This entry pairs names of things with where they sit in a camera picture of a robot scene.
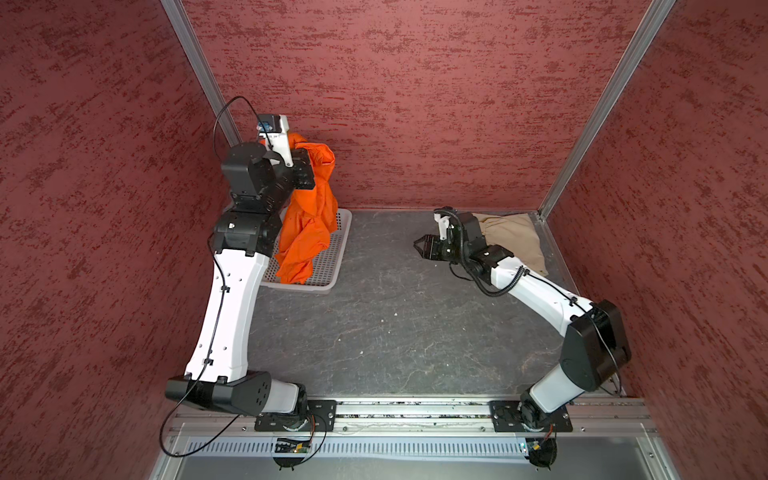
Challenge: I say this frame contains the orange shorts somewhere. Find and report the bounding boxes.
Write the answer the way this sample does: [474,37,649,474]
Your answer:
[276,133,338,284]

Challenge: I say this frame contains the white slotted cable duct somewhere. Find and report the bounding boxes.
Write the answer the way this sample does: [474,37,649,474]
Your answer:
[198,436,527,463]

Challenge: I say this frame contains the aluminium right corner post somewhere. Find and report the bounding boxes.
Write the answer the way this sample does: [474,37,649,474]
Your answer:
[538,0,676,223]

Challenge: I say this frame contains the small circuit board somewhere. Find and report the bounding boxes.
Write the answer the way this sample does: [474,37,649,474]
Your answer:
[526,438,558,469]
[274,438,313,455]

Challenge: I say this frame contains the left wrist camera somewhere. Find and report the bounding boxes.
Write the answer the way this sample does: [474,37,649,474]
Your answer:
[258,114,294,168]

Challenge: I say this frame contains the aluminium front rail frame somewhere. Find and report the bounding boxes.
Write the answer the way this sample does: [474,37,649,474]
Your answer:
[170,394,655,437]

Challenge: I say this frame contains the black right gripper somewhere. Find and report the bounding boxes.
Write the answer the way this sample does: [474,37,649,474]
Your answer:
[413,234,469,264]

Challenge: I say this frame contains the white plastic laundry basket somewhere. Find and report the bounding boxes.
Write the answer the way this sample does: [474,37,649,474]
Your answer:
[261,208,352,294]

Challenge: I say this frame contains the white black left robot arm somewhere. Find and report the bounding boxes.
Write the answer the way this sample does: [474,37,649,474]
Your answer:
[165,114,315,431]

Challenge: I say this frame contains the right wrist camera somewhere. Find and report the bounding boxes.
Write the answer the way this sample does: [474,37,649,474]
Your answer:
[434,207,461,242]

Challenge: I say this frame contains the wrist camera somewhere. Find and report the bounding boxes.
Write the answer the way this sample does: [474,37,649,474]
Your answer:
[434,207,461,242]
[258,114,294,168]

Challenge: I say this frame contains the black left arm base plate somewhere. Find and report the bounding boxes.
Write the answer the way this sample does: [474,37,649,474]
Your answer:
[254,399,338,433]

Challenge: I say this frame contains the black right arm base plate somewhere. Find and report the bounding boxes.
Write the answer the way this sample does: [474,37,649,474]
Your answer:
[488,400,573,433]

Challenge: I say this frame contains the aluminium left corner post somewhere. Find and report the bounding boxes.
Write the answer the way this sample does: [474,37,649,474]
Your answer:
[161,0,226,115]

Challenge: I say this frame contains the aluminium corner post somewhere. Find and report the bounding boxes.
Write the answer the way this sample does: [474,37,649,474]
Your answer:
[161,0,226,115]
[538,0,676,223]

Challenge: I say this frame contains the beige drawstring shorts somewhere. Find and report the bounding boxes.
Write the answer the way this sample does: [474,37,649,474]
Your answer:
[474,213,548,277]

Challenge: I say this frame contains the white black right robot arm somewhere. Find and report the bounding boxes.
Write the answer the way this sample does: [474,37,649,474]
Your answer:
[414,207,632,432]

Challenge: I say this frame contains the right small circuit board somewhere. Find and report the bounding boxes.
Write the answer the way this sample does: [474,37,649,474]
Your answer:
[526,438,558,469]

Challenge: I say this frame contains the left small circuit board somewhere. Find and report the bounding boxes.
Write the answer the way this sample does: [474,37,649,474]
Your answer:
[274,438,313,455]

